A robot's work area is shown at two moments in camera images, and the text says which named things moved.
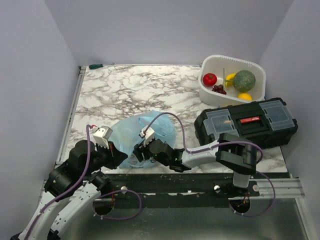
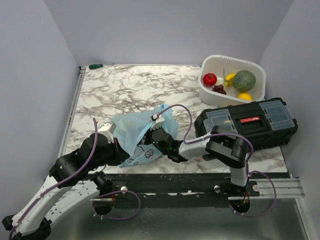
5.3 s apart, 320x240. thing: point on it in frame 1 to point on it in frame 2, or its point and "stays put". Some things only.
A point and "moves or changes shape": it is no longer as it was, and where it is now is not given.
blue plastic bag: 126,133 moves or changes shape
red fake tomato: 209,79 stays put
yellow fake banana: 229,79 stays put
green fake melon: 244,80 stays put
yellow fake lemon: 245,96 stays put
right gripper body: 147,153 to 149,140
